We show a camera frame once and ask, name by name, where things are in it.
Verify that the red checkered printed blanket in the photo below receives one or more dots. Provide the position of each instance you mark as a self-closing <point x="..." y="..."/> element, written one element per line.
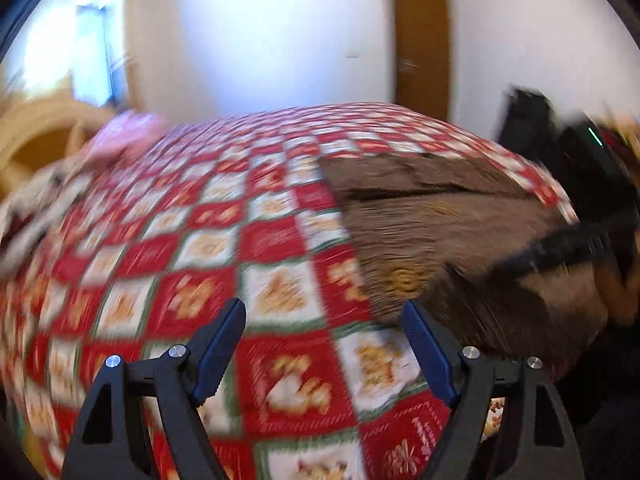
<point x="200" y="240"/>

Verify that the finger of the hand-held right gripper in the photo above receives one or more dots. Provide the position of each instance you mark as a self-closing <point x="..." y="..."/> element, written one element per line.
<point x="560" y="250"/>

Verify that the pink cloth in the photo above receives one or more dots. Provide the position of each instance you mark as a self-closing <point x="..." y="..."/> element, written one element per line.
<point x="125" y="135"/>

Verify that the window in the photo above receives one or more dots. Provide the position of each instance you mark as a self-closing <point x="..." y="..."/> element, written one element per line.
<point x="97" y="55"/>

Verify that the white patterned cloth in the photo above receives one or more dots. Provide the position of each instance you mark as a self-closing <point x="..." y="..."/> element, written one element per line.
<point x="35" y="215"/>

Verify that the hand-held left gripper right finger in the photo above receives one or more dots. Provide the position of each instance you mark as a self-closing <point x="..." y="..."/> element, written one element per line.
<point x="430" y="347"/>

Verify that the black folding chair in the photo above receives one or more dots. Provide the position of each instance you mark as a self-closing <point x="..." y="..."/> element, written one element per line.
<point x="525" y="120"/>

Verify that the beige wooden headboard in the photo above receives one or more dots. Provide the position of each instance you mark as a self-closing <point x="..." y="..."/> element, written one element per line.
<point x="45" y="130"/>

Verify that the brown knit sweater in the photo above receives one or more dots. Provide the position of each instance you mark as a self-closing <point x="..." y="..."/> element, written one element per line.
<point x="425" y="220"/>

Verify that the brown wooden door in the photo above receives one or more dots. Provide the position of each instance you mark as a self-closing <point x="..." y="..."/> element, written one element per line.
<point x="425" y="45"/>

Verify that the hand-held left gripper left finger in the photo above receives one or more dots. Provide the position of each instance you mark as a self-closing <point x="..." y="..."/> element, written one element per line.
<point x="220" y="355"/>

